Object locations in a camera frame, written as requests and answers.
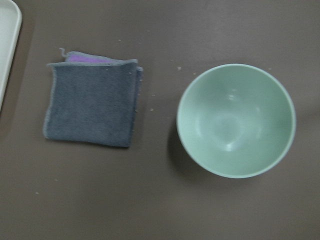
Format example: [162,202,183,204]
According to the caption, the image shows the grey purple folded cloth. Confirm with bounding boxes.
[43,51,144,148]

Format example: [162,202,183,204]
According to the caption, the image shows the green ceramic bowl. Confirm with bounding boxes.
[176,63,297,179]

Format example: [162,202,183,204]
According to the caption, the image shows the white tray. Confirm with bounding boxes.
[0,0,22,108]

